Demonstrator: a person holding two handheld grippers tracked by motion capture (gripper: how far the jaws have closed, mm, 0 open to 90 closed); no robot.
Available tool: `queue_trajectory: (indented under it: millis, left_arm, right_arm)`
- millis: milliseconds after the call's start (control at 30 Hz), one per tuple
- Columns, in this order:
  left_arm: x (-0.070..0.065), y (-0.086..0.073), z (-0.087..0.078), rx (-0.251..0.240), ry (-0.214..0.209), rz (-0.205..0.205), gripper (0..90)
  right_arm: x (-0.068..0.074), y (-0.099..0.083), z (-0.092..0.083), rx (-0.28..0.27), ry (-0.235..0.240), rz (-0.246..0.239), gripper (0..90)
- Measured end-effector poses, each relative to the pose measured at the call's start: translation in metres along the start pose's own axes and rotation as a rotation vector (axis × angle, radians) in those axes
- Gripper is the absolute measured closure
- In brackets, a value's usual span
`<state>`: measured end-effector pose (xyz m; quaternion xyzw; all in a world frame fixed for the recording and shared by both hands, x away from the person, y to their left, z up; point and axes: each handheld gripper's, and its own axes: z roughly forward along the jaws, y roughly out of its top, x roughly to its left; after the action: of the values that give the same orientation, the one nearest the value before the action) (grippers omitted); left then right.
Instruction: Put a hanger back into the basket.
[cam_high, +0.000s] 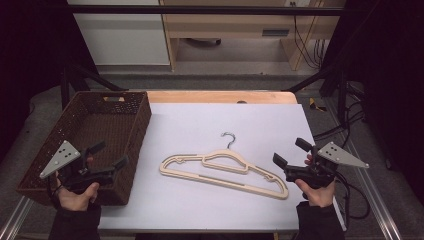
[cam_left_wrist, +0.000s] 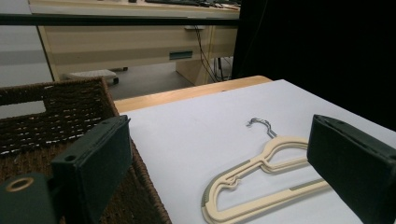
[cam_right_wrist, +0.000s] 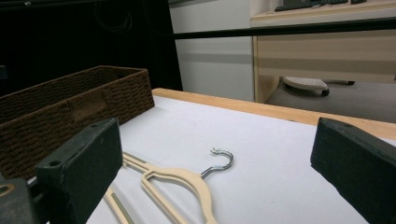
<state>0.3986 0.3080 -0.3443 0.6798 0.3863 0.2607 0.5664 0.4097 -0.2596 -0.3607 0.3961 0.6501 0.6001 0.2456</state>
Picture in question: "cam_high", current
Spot white cabinet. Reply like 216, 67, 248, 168
66, 0, 171, 67

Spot white table sheet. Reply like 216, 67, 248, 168
98, 102, 316, 232

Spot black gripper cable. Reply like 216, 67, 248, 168
334, 171, 372, 221

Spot person's left hand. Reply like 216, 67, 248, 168
56, 181, 101, 212

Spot aluminium rail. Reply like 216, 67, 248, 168
0, 195, 35, 240
323, 96, 403, 240

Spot black curtain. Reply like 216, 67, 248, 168
0, 0, 98, 163
320, 0, 424, 206

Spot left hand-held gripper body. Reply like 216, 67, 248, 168
39, 140, 116, 194

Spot grey desk label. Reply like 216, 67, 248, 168
261, 29, 291, 37

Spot light wooden desk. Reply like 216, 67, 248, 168
159, 0, 346, 72

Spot black horizontal frame bar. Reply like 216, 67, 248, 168
64, 4, 351, 16

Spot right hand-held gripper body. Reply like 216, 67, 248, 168
284, 141, 370, 190

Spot brown woven basket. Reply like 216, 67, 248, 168
15, 90, 153, 207

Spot black hanging cables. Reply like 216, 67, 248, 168
290, 1, 324, 70

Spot beige plastic clothes hanger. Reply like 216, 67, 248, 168
158, 131, 290, 201

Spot black floor cables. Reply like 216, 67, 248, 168
312, 81, 367, 142

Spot yellow and black tape piece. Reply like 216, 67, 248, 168
308, 97, 328, 113

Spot person's right hand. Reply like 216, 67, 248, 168
294, 179, 336, 209

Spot office chair base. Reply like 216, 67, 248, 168
184, 37, 223, 47

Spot black metal frame stand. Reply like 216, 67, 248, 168
60, 59, 128, 110
284, 63, 350, 125

